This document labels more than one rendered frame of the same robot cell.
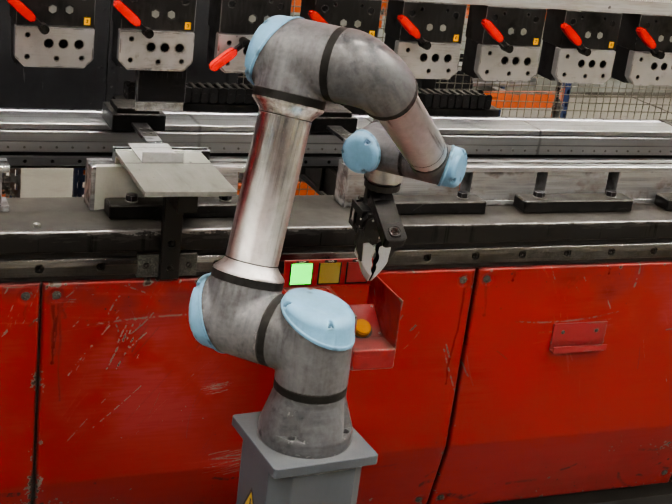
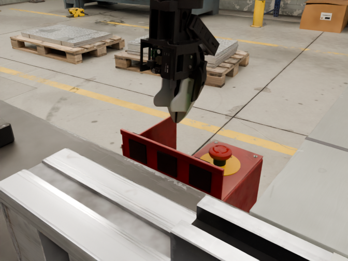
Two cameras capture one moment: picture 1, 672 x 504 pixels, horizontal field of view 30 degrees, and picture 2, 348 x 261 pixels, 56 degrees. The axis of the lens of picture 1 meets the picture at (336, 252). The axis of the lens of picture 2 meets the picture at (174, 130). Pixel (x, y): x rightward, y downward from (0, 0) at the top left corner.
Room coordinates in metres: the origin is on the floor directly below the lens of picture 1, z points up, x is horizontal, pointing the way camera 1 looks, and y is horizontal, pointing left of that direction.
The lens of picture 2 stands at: (2.61, 0.39, 1.11)
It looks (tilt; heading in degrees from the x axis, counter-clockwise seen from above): 29 degrees down; 241
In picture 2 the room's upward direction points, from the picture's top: straight up
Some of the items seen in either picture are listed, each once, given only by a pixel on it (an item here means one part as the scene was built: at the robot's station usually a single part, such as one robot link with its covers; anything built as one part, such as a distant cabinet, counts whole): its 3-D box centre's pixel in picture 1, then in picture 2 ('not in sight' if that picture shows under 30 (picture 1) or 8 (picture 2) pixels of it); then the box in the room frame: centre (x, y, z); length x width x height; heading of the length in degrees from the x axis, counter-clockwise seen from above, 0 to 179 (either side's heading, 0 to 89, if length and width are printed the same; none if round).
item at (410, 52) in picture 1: (422, 37); not in sight; (2.74, -0.13, 1.26); 0.15 x 0.09 x 0.17; 114
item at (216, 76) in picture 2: not in sight; (183, 59); (0.84, -2.57, 0.07); 1.20 x 0.81 x 0.14; 122
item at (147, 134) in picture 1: (141, 122); not in sight; (2.65, 0.46, 1.01); 0.26 x 0.12 x 0.05; 24
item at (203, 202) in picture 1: (178, 207); not in sight; (2.47, 0.34, 0.89); 0.30 x 0.05 x 0.03; 114
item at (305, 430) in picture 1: (307, 407); not in sight; (1.78, 0.01, 0.82); 0.15 x 0.15 x 0.10
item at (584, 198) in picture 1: (573, 202); not in sight; (2.86, -0.55, 0.89); 0.30 x 0.05 x 0.03; 114
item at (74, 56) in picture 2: not in sight; (67, 42); (1.73, -3.90, 0.07); 1.20 x 0.80 x 0.14; 116
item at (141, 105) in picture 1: (160, 88); not in sight; (2.51, 0.40, 1.13); 0.10 x 0.02 x 0.10; 114
